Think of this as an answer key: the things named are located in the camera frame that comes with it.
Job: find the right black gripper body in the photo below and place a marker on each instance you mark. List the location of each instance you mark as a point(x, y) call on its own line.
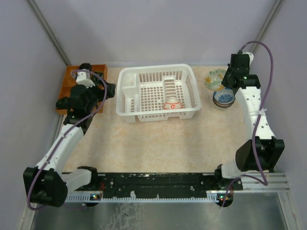
point(225, 78)

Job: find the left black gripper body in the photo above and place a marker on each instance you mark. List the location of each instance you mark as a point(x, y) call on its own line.
point(95, 95)

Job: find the green orange floral bowl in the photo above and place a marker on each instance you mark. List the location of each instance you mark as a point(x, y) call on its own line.
point(214, 80)

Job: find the blue white patterned bowl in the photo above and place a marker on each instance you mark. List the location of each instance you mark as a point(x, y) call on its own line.
point(224, 97)

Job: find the white plastic dish rack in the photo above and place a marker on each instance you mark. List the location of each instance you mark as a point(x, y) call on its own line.
point(142, 92)

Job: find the red white patterned bowl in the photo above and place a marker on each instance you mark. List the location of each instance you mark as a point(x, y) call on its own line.
point(172, 103)

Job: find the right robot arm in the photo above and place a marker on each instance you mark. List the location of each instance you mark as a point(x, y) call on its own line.
point(262, 149)

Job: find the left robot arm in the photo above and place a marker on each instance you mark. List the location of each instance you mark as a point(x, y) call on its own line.
point(45, 184)

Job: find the dark green rolled item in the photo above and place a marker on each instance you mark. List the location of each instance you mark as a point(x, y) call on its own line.
point(63, 103)

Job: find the wooden compartment tray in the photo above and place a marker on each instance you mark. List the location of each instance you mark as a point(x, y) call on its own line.
point(98, 76)

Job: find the black rolled item top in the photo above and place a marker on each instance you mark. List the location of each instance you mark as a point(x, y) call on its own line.
point(86, 66)

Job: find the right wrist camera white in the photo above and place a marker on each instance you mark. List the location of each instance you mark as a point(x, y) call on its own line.
point(251, 56)

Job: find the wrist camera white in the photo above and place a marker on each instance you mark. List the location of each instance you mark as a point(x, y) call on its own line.
point(251, 56)
point(82, 77)

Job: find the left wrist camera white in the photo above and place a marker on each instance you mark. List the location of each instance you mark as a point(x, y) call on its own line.
point(82, 77)

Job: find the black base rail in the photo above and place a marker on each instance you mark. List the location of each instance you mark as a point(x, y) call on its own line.
point(156, 185)

